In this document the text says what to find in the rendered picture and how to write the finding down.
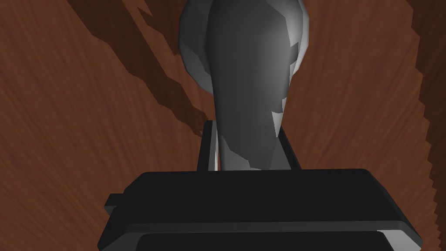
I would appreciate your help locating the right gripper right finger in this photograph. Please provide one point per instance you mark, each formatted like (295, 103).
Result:
(286, 153)

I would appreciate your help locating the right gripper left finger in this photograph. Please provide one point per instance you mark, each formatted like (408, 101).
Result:
(206, 150)

